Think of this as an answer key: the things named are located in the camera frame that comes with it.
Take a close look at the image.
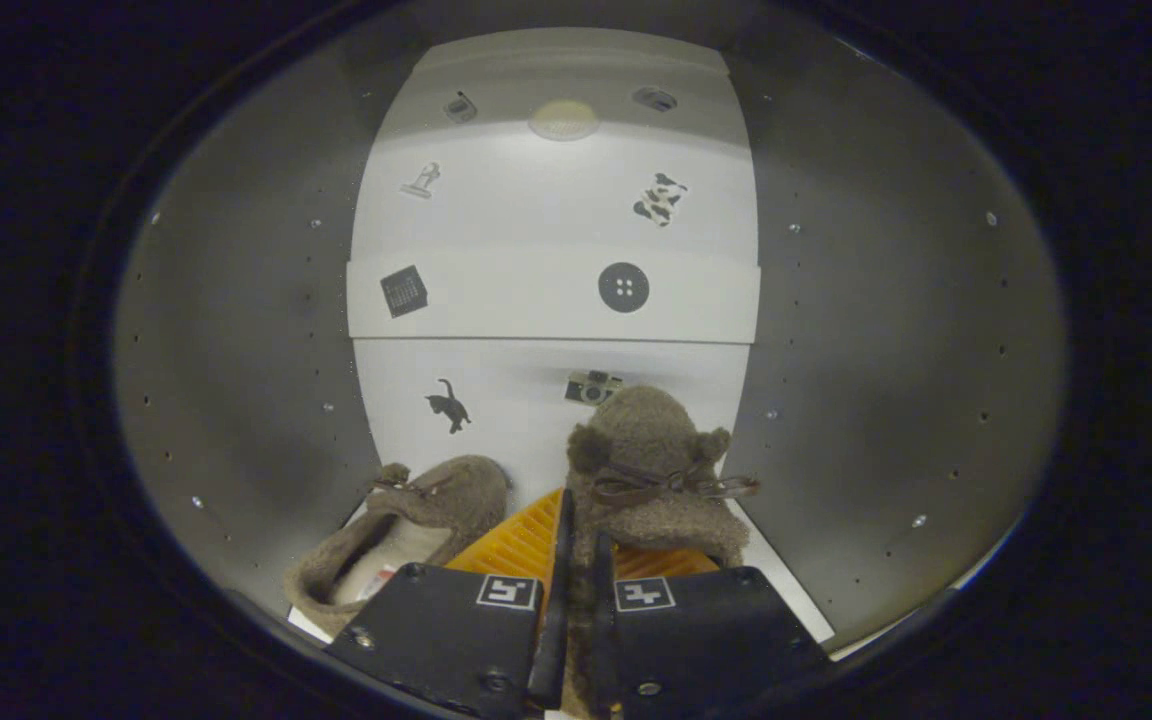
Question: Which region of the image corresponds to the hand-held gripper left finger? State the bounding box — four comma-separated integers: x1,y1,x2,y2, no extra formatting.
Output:
324,487,577,719

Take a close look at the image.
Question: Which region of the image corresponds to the grey shoe cabinet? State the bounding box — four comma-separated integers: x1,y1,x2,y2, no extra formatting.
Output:
111,25,1072,661

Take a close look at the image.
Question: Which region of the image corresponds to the round cabinet light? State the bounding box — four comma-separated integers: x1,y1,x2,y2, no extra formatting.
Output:
528,98,601,142

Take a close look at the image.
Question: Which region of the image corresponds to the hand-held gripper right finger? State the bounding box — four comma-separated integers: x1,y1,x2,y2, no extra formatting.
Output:
591,535,832,720

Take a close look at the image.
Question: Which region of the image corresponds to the brown fuzzy shoe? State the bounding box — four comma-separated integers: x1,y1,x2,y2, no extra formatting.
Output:
564,385,762,719
283,455,512,641

